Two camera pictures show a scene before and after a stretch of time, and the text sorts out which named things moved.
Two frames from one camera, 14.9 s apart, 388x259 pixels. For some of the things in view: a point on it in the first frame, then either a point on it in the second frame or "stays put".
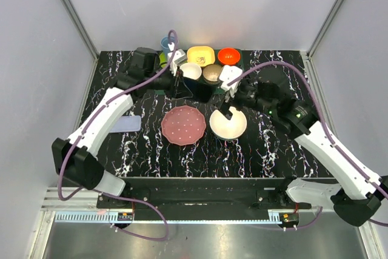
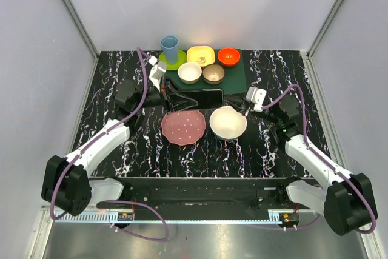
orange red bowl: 230,56 stays put
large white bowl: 228,128 stays put
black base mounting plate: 200,194 stays put
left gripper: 179,86 to 165,98
